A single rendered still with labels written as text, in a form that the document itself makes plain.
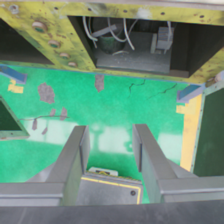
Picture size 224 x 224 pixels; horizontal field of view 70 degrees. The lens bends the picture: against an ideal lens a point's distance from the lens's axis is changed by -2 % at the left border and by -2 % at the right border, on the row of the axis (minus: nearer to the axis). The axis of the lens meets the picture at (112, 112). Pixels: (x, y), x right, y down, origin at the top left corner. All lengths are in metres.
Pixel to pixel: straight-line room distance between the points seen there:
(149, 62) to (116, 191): 0.96
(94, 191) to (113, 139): 0.51
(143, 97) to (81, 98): 0.63
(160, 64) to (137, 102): 0.77
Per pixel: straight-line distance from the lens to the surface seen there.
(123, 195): 1.38
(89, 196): 1.42
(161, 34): 0.92
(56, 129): 1.78
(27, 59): 1.16
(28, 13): 0.64
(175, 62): 1.06
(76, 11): 0.56
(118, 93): 1.65
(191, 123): 1.71
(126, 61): 0.93
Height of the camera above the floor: 1.61
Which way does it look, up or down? 81 degrees down
